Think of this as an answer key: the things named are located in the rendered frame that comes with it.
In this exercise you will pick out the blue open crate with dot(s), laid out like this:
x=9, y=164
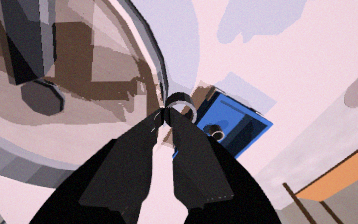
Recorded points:
x=240, y=129

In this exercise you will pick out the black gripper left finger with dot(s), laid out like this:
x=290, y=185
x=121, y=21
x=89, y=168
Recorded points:
x=115, y=178

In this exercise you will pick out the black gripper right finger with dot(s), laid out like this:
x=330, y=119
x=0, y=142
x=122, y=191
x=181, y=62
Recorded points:
x=207, y=176

